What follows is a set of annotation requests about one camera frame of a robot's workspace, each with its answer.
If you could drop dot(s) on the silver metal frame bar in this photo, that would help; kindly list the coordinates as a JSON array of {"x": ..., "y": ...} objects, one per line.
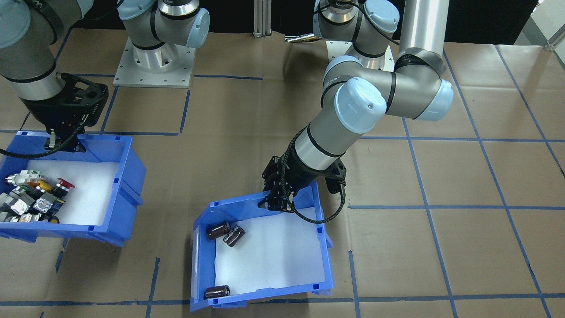
[{"x": 556, "y": 42}]

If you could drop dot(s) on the white pilot lamp red lens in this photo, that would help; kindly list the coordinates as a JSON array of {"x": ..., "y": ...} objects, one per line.
[{"x": 26, "y": 177}]

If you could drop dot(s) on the red mushroom button switch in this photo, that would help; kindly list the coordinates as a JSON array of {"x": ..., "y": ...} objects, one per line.
[{"x": 64, "y": 183}]

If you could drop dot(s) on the black knob switch yellow block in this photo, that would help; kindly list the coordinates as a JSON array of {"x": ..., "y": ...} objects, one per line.
[{"x": 53, "y": 219}]

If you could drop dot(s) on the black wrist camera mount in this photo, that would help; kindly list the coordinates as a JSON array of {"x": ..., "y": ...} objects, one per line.
[
  {"x": 95, "y": 95},
  {"x": 337, "y": 174}
]

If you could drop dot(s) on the blue plastic storage bin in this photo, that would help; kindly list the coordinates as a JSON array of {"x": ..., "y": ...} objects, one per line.
[
  {"x": 273, "y": 295},
  {"x": 128, "y": 176}
]

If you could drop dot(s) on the yellow push button switch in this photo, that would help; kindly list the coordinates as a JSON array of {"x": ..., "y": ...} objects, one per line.
[{"x": 45, "y": 186}]

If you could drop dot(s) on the aluminium extrusion post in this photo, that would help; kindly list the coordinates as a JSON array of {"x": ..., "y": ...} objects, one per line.
[{"x": 262, "y": 17}]

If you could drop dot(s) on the grey contact block switch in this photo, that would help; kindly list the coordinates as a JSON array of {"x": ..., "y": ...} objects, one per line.
[{"x": 24, "y": 205}]

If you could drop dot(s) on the brass metal plug connector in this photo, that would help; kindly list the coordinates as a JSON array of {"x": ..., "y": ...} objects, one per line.
[{"x": 300, "y": 39}]

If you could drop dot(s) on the white switch silver collar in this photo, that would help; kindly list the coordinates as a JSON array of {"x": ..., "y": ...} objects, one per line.
[{"x": 22, "y": 218}]

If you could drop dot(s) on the dark brown cylindrical capacitor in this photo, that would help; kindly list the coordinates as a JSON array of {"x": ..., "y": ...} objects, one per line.
[
  {"x": 217, "y": 292},
  {"x": 218, "y": 230},
  {"x": 234, "y": 236}
]

